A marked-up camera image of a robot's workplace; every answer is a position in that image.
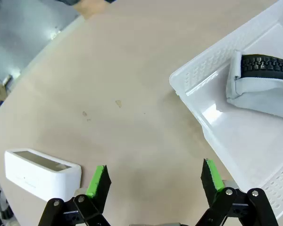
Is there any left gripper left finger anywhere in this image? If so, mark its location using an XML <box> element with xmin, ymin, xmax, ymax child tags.
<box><xmin>39</xmin><ymin>164</ymin><xmax>112</xmax><ymax>226</ymax></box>

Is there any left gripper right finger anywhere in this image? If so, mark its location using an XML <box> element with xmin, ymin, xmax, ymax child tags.
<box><xmin>194</xmin><ymin>159</ymin><xmax>280</xmax><ymax>226</ymax></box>

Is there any white rectangular box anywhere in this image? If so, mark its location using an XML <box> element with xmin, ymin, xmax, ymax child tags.
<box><xmin>4</xmin><ymin>148</ymin><xmax>82</xmax><ymax>201</ymax></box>

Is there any white perforated plastic basket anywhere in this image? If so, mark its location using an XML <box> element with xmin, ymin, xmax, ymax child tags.
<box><xmin>169</xmin><ymin>0</ymin><xmax>283</xmax><ymax>219</ymax></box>

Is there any black strap device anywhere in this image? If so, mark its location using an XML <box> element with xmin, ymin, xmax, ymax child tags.
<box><xmin>226</xmin><ymin>50</ymin><xmax>283</xmax><ymax>121</ymax></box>

